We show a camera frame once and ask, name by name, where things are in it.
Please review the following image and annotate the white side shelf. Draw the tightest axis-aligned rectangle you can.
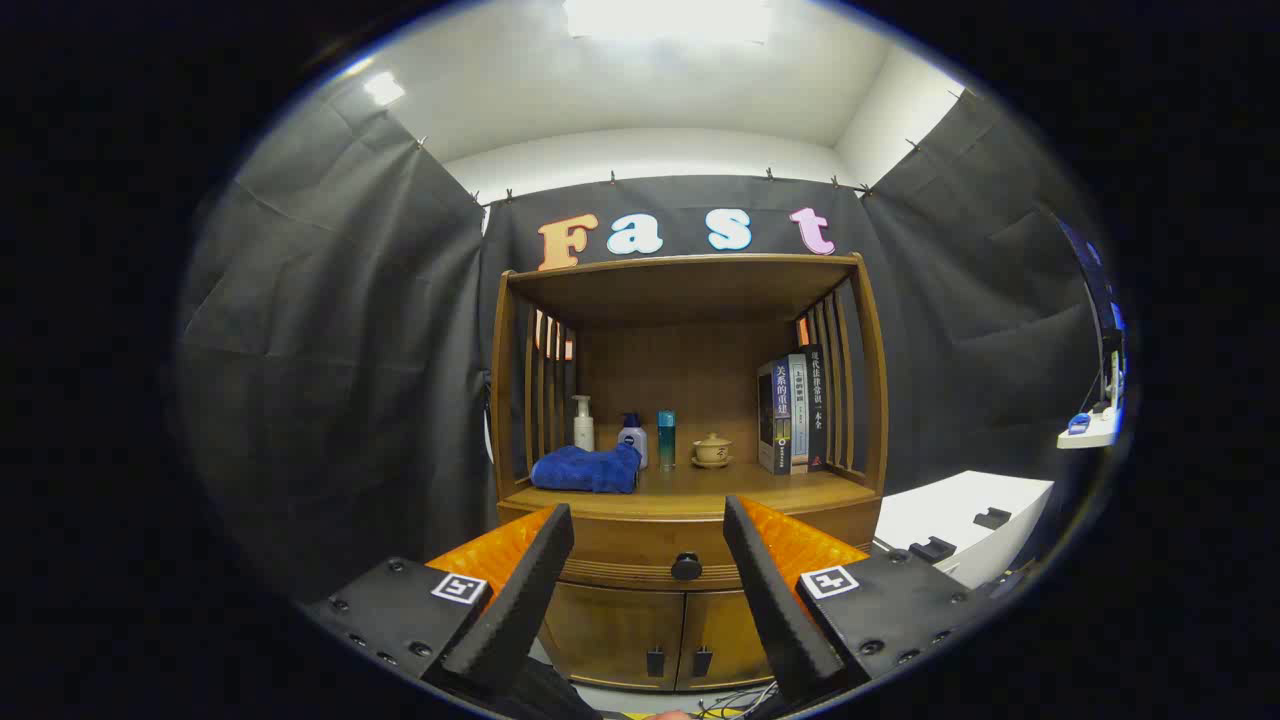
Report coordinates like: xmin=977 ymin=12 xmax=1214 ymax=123
xmin=1057 ymin=400 xmax=1126 ymax=449

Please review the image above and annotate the book with black spine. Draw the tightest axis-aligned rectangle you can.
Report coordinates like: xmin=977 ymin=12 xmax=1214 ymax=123
xmin=800 ymin=345 xmax=829 ymax=473

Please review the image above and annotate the book with blue spine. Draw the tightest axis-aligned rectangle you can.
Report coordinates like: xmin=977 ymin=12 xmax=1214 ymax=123
xmin=757 ymin=358 xmax=794 ymax=476

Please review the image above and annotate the bundle of cables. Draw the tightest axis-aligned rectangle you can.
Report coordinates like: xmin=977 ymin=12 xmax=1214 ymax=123
xmin=695 ymin=682 xmax=781 ymax=719

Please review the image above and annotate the wooden countertop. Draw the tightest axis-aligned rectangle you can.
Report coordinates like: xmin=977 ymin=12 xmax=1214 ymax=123
xmin=500 ymin=460 xmax=879 ymax=521

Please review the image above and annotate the wooden drawer with black knob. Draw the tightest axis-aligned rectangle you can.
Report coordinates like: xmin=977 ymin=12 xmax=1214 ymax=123
xmin=498 ymin=497 xmax=883 ymax=591

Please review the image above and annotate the blue towel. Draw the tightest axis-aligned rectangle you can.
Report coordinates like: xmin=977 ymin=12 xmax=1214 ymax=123
xmin=530 ymin=443 xmax=643 ymax=495

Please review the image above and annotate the wooden cabinet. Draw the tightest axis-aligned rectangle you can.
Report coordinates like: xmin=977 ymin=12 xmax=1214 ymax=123
xmin=488 ymin=252 xmax=891 ymax=693

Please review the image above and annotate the wooden cabinet door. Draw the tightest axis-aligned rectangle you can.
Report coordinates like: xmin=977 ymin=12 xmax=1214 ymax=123
xmin=678 ymin=590 xmax=776 ymax=691
xmin=540 ymin=583 xmax=687 ymax=691

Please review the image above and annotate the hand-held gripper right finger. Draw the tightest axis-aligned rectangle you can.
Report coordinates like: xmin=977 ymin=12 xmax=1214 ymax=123
xmin=722 ymin=494 xmax=1001 ymax=706

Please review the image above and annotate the book with white spine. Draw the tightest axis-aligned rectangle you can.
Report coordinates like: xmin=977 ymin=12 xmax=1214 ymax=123
xmin=788 ymin=352 xmax=811 ymax=475

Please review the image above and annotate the ceiling light panel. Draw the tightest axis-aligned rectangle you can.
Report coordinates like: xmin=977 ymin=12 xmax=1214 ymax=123
xmin=562 ymin=0 xmax=776 ymax=43

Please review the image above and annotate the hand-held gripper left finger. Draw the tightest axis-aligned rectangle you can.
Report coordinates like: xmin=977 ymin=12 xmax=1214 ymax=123
xmin=300 ymin=503 xmax=576 ymax=701

